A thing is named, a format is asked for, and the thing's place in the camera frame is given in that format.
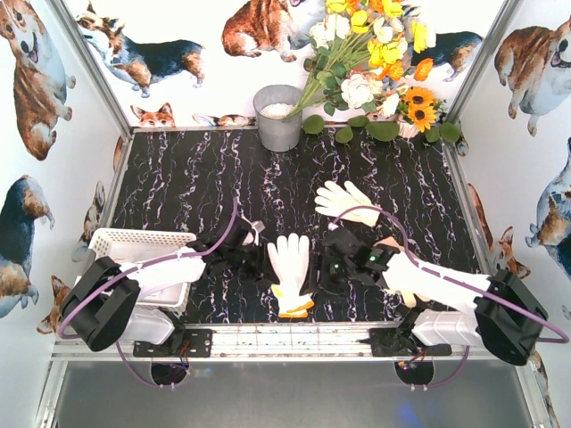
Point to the aluminium frame post right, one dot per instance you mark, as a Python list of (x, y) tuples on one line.
[(492, 39)]

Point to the large green moss stone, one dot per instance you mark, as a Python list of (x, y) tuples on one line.
[(383, 131)]

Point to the green moss stone right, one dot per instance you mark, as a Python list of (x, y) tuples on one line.
[(450, 132)]

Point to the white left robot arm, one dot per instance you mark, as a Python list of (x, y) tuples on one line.
[(130, 291)]

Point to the aluminium frame rail right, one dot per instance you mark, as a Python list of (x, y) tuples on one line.
[(468, 208)]

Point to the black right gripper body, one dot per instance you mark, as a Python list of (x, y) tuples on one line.
[(325, 271)]

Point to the grey metal bucket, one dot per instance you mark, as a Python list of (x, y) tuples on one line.
[(279, 124)]

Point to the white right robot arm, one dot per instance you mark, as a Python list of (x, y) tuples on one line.
[(497, 313)]

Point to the white sunflower pot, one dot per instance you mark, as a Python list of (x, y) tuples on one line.
[(407, 130)]

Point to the green moss stone far left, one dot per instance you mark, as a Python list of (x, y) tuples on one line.
[(313, 125)]

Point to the aluminium front rail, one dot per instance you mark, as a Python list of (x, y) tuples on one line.
[(276, 342)]

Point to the aluminium frame post left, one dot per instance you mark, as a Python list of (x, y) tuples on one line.
[(66, 22)]

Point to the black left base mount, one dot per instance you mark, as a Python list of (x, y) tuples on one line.
[(183, 342)]

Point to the sunflower bunch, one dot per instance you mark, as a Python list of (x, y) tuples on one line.
[(420, 107)]

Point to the artificial flower bouquet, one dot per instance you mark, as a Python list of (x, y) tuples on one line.
[(361, 51)]

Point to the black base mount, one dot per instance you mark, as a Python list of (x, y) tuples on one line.
[(401, 342), (183, 342)]

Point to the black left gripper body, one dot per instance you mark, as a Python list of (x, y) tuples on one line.
[(257, 264)]

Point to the cream glove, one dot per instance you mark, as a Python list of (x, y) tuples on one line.
[(332, 200), (410, 299)]

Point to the white glove orange cuff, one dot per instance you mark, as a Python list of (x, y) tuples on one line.
[(289, 257)]

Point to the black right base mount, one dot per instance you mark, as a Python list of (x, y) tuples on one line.
[(401, 342)]

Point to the cream glove far right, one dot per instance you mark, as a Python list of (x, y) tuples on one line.
[(332, 200)]

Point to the aluminium frame post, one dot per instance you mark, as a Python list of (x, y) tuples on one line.
[(66, 22), (492, 39)]

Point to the white plastic storage basket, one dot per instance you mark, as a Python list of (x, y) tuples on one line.
[(129, 245)]

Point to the cream glove near right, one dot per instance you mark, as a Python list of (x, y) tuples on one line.
[(410, 299)]

